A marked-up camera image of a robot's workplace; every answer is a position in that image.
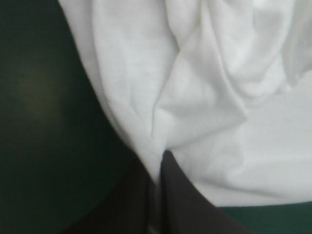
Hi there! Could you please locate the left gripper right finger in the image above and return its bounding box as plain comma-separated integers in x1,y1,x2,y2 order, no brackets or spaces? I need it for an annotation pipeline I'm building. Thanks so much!
159,150,260,234

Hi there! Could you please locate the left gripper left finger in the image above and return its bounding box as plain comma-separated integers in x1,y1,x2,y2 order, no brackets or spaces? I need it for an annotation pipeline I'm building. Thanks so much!
59,158,156,234

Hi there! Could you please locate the white T-shirt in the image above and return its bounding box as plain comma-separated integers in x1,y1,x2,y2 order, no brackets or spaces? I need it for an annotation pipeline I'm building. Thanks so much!
58,0,312,207

